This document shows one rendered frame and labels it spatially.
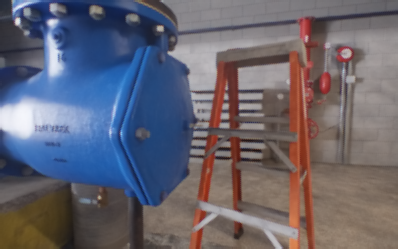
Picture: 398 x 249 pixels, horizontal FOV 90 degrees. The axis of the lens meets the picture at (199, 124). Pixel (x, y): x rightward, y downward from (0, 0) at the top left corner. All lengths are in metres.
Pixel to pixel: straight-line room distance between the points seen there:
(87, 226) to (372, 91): 4.24
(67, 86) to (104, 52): 0.16
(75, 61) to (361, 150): 4.21
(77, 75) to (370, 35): 4.29
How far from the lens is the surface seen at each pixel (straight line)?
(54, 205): 1.65
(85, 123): 0.68
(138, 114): 0.58
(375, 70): 4.43
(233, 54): 0.97
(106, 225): 1.50
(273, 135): 0.82
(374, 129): 4.40
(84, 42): 0.79
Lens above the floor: 0.90
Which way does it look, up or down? 4 degrees down
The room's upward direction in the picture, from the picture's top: straight up
